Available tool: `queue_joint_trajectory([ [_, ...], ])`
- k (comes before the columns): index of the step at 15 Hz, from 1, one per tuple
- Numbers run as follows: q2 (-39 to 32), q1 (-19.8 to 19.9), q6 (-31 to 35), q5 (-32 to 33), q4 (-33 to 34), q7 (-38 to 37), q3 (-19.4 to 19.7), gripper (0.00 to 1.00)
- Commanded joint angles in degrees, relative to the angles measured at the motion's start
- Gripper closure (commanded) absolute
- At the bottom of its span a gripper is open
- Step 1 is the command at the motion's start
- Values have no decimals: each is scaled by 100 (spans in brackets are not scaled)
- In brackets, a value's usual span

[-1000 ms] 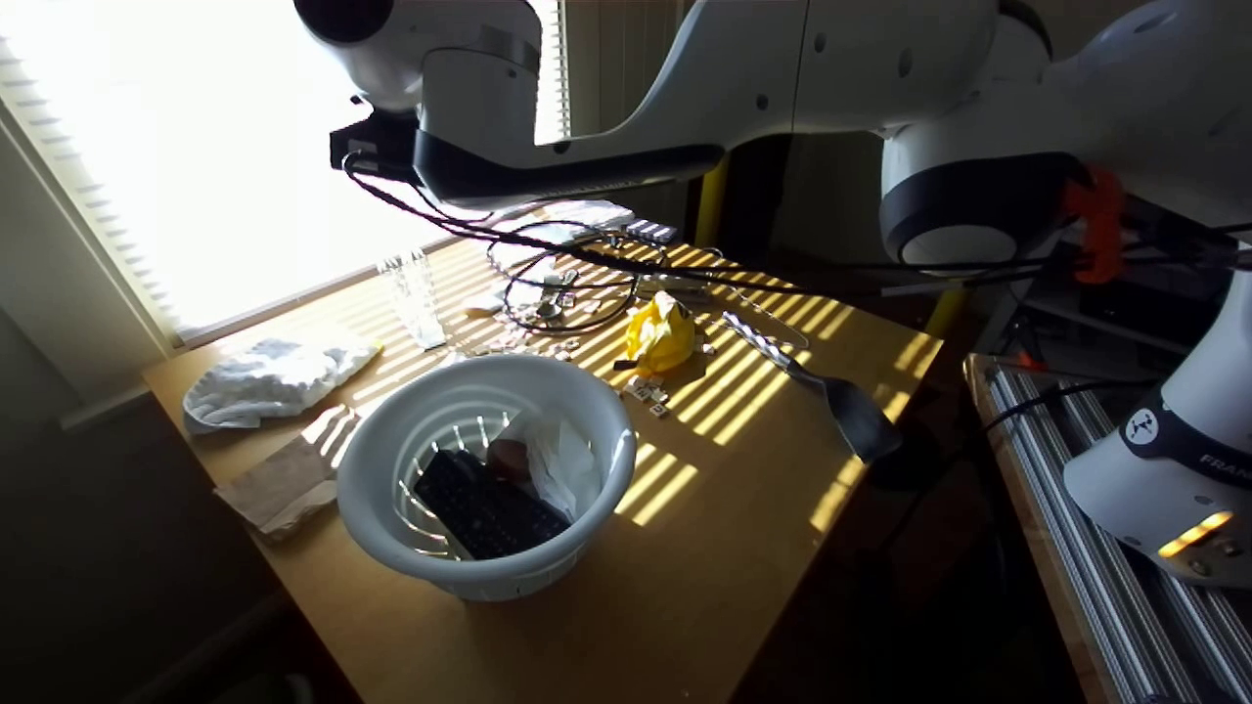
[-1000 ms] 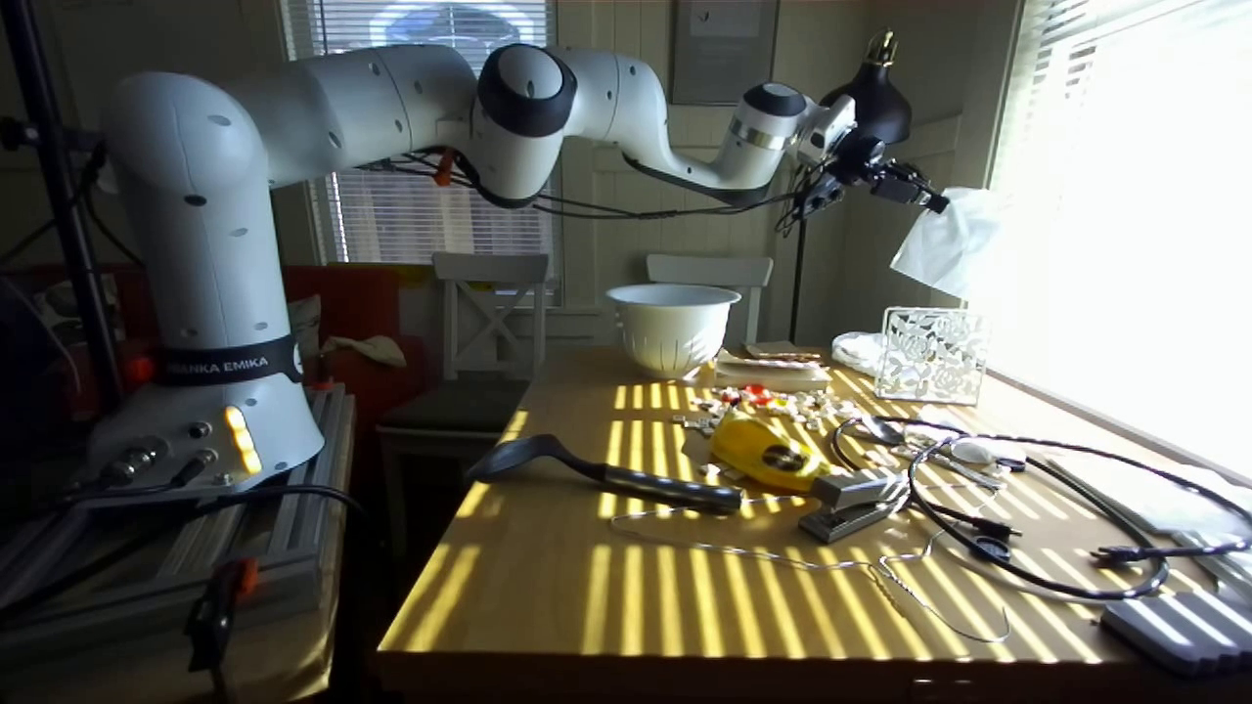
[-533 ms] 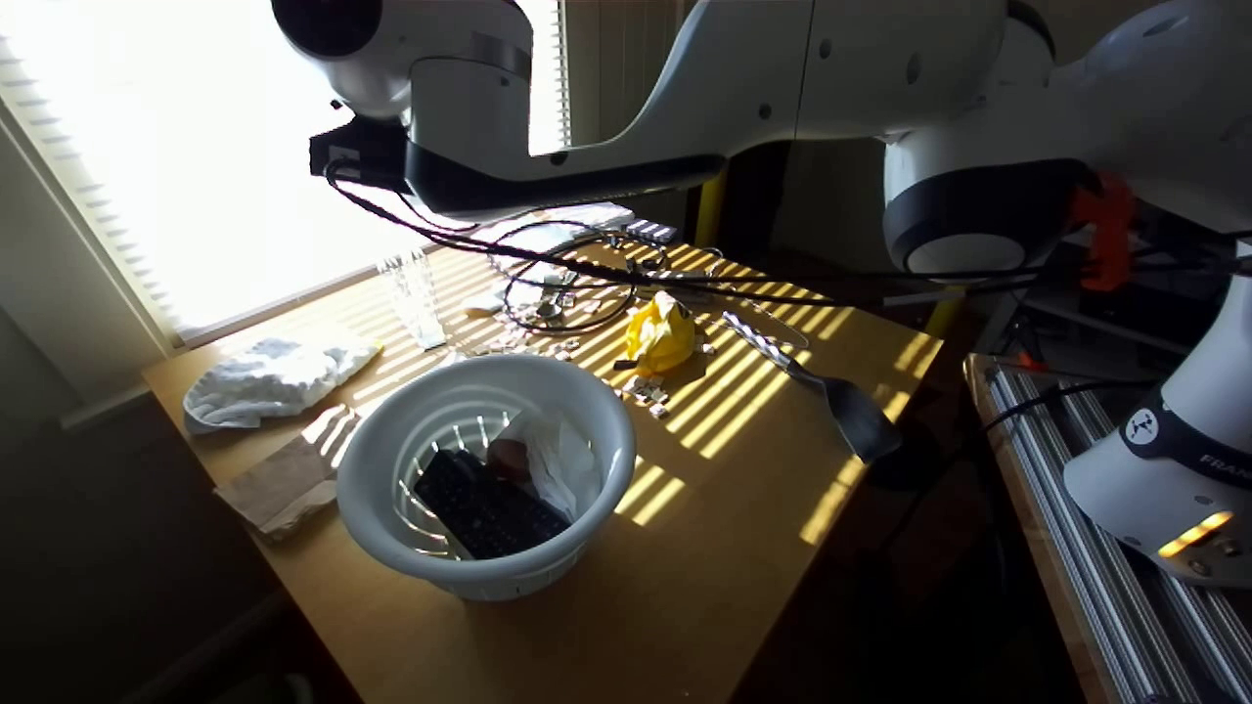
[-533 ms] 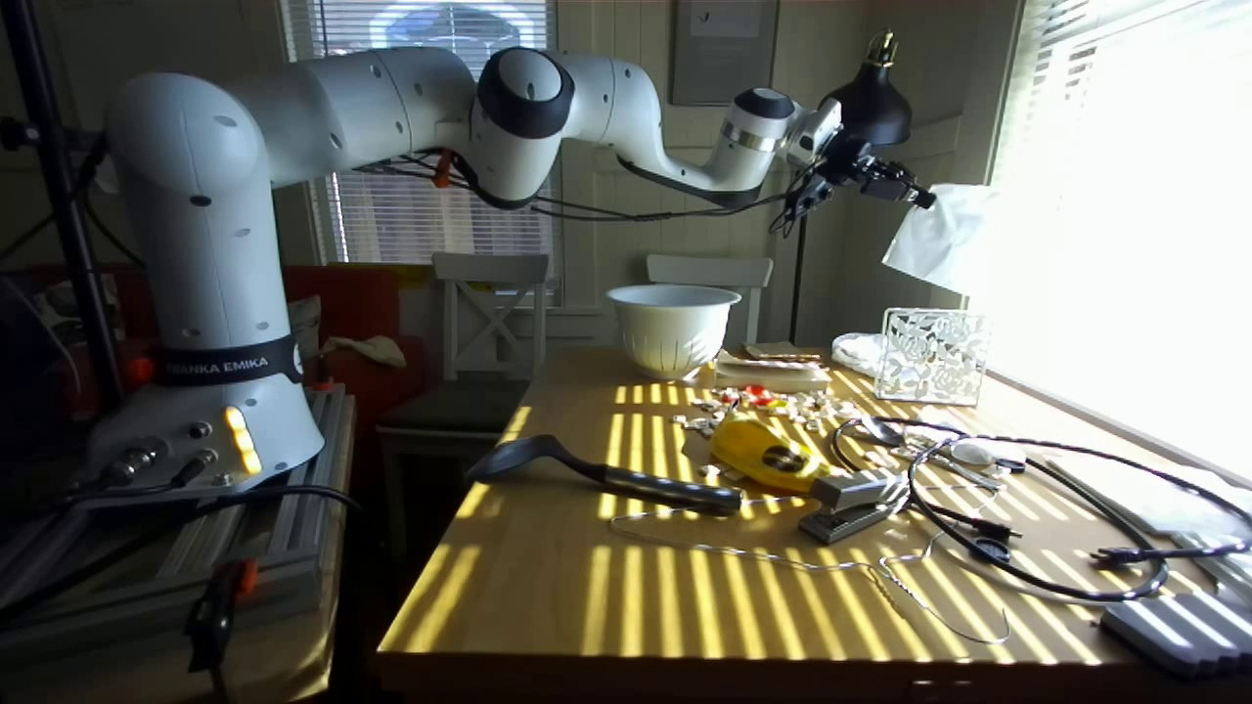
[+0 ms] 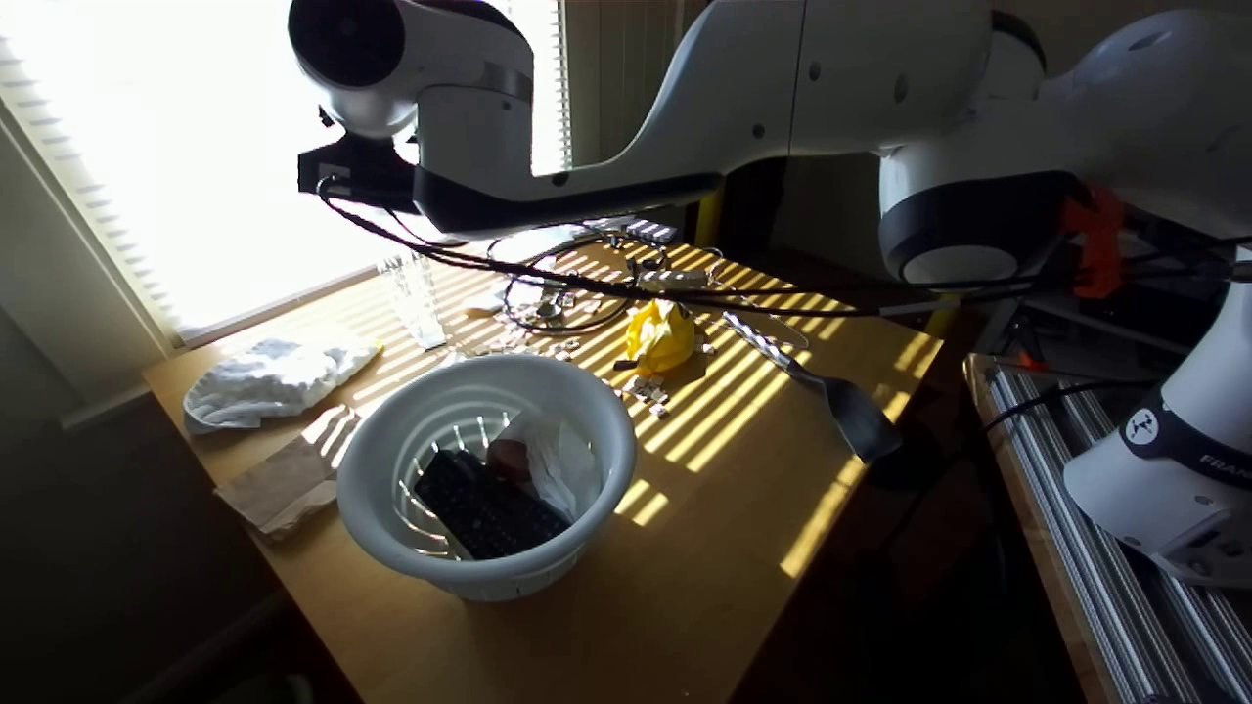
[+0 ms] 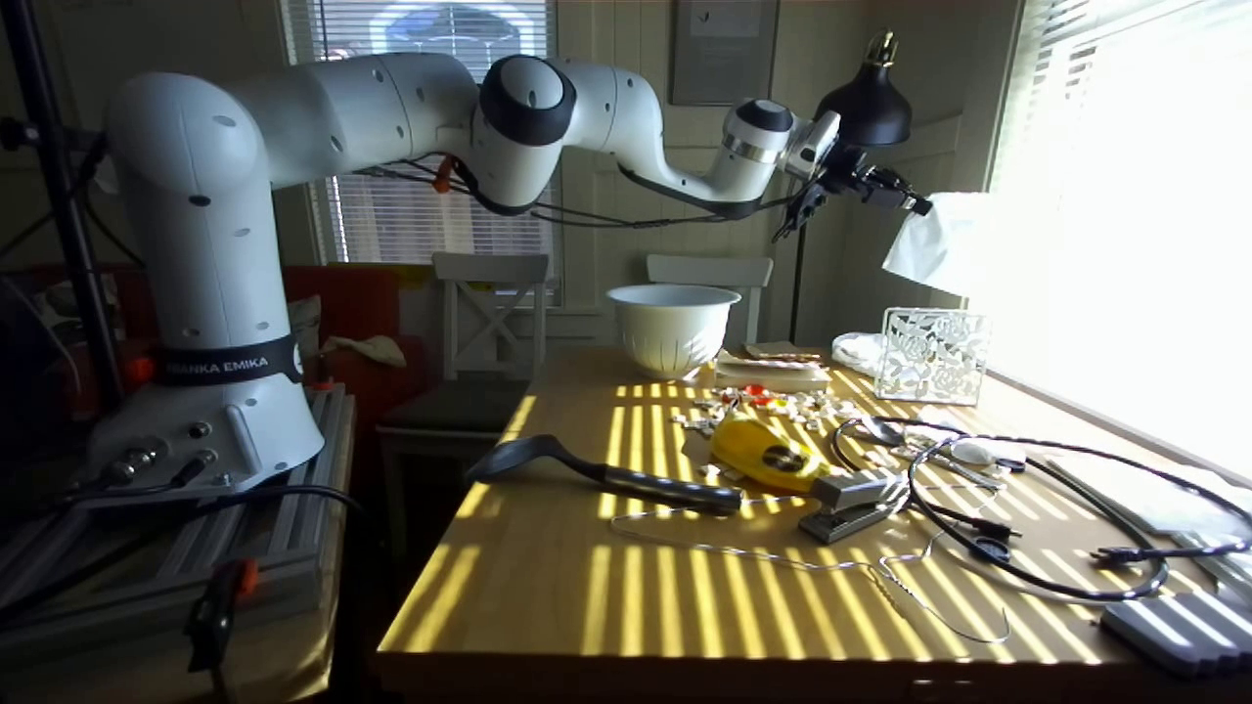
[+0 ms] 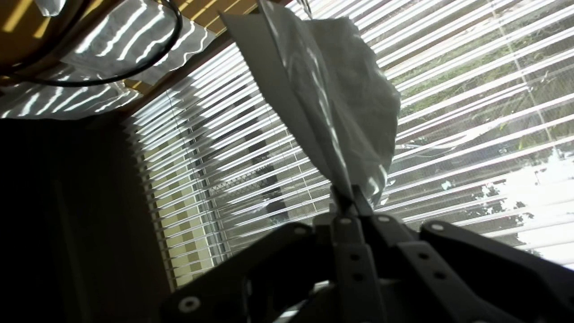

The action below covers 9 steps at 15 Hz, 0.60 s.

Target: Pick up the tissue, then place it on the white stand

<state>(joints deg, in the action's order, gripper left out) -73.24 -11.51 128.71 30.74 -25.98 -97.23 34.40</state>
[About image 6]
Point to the grey ribbed flat device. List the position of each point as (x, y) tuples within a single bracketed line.
[(1180, 631)]

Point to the orange upholstered seat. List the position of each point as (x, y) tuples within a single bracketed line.
[(358, 305)]

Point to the crumpled white plastic wrap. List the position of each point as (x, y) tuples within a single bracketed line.
[(981, 454)]

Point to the aluminium rail robot platform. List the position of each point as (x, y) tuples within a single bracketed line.
[(118, 588)]

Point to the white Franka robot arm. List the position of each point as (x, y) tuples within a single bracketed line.
[(198, 197)]

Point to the black tripod pole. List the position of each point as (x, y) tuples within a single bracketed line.
[(65, 261)]

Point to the crumpled white cloth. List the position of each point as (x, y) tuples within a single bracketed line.
[(860, 352)]

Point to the white flat sheet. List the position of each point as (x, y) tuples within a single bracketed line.
[(1161, 502)]

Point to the white slotted plastic bowl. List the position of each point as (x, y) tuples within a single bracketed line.
[(671, 326)]

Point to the grey wall frame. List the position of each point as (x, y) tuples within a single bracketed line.
[(727, 52)]

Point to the grey metal stapler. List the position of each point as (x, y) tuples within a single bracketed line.
[(846, 502)]

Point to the black lamp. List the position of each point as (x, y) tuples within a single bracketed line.
[(867, 104)]

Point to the small red block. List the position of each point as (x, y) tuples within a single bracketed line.
[(758, 391)]

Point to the brown cardboard piece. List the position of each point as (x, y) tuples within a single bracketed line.
[(770, 370)]

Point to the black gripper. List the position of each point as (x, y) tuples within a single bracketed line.
[(846, 180)]

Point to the yellow handheld tool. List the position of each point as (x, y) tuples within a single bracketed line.
[(765, 451)]

